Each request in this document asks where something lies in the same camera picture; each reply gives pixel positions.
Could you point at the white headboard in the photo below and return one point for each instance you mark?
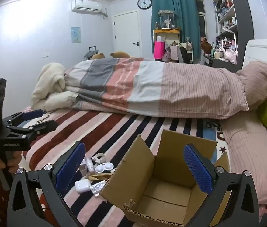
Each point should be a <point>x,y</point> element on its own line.
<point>263,49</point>

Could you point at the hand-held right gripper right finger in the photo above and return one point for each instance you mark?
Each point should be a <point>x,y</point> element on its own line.
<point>198,170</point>

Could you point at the black chair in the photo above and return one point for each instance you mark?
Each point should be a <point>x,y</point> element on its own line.
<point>185,55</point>

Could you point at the dark tall bookshelf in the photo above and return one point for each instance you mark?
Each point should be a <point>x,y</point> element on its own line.
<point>241,16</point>

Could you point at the cream fluffy blanket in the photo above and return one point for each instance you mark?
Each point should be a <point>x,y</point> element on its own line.
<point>50,85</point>

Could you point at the white door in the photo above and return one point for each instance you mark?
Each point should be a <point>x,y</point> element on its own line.
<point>126,33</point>

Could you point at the brown plush animal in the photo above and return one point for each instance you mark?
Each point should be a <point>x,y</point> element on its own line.
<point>206,45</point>

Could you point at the clear tape roll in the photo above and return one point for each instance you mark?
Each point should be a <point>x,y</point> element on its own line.
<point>100,157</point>

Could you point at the light pink bag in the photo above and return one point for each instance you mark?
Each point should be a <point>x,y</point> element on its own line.
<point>174,52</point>

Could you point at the glass display case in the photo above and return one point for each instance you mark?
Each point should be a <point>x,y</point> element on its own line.
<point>166,20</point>

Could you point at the pink striped quilt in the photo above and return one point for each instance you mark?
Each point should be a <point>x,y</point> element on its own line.
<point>249,151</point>

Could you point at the bright pink bag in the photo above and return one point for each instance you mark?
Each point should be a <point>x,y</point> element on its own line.
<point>159,50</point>

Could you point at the white earbuds case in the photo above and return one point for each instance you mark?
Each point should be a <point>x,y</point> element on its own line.
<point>82,185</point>

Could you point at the pink striped pillow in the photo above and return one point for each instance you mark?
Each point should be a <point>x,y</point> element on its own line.
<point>258,85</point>

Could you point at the striped pink grey duvet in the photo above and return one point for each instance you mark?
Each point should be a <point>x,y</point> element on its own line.
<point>147,87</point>

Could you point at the small white box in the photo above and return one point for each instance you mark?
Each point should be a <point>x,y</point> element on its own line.
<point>83,167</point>

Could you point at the brown cardboard box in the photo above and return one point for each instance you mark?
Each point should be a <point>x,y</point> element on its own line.
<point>169,196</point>

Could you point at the white air conditioner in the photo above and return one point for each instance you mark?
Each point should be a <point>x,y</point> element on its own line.
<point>87,7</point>

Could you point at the silver foil pack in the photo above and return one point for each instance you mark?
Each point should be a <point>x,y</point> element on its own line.
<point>97,188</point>

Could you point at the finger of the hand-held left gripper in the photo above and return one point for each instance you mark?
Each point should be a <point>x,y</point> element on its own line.
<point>33,114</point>
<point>46,126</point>

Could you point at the blue wall poster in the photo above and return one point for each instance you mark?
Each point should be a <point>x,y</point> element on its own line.
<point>75,35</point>

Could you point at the white mug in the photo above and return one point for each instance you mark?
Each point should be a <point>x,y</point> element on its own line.
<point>217,55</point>

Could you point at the small white pink bottle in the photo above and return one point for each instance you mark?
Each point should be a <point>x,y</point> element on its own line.
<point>90,165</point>

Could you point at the brown plush toy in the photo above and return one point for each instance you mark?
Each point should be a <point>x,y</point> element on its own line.
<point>120,54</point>
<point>98,56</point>

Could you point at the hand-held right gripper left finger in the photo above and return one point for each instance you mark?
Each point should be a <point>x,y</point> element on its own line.
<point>68,167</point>

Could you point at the dark desk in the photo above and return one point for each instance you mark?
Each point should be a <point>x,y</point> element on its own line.
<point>221,62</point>

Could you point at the gold stick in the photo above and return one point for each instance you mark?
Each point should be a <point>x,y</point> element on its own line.
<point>99,175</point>

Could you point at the dark suitcase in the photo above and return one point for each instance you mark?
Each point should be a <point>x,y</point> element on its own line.
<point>91,51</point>

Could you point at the white contact lens case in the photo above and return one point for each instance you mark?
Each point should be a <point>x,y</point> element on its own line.
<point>105,167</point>

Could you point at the round wall clock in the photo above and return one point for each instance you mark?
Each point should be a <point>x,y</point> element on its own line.
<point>144,3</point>

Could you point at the yellow white shelf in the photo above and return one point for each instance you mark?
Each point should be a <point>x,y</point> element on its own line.
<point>166,31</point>

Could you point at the window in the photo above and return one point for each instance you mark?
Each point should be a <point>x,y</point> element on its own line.
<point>200,16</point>

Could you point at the teal curtain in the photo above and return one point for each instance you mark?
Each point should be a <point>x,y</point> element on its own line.
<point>185,16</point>

